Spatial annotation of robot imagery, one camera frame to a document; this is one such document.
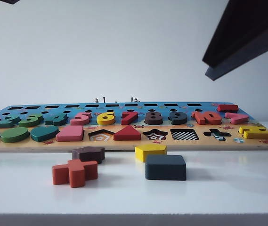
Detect yellow number six piece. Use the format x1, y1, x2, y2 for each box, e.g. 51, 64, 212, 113
96, 111, 116, 126

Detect green number three piece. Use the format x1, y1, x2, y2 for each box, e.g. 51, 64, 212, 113
18, 113, 44, 128

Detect colourful wooden puzzle board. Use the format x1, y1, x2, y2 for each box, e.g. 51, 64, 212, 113
0, 101, 268, 153

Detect pink math sign piece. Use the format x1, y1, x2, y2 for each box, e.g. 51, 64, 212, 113
225, 112, 249, 125

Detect teal number two piece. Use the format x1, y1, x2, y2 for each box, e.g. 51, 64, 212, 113
0, 113, 21, 129

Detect brown number eight piece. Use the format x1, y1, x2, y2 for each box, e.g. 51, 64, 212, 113
144, 111, 165, 125

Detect green oval shape piece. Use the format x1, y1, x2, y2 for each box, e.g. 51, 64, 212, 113
0, 127, 30, 143

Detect red triangle shape piece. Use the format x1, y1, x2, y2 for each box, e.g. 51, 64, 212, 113
113, 124, 142, 141

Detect orange number ten piece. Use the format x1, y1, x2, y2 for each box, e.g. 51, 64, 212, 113
191, 110, 223, 125

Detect yellow math sign piece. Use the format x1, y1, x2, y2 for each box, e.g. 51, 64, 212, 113
238, 126, 268, 140

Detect dark blue number nine piece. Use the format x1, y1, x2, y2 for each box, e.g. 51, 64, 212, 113
169, 111, 189, 125

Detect orange cross shape piece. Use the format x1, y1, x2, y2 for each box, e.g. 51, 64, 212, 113
52, 159, 98, 188

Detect red minus sign piece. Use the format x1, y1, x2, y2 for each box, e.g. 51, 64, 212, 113
217, 104, 239, 113

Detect teal round block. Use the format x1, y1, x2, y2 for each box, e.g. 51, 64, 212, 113
30, 126, 60, 143

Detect brown star shape piece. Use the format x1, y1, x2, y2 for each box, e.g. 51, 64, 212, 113
72, 146, 106, 165

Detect pink number five piece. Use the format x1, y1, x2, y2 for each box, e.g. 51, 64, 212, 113
70, 110, 93, 126

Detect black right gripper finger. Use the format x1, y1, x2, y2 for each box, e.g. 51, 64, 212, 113
205, 25, 268, 81
202, 0, 268, 68

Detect dark blue square block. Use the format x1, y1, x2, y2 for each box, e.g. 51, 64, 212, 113
145, 154, 187, 181

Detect red number seven piece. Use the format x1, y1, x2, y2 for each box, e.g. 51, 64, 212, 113
121, 111, 139, 125

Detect yellow pentagon shape piece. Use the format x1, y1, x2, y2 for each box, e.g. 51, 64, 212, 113
135, 144, 167, 163

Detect teal number four piece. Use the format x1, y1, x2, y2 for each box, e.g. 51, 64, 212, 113
44, 113, 68, 127

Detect pink rectangle shape piece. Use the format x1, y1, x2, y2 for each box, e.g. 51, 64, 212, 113
56, 125, 85, 142

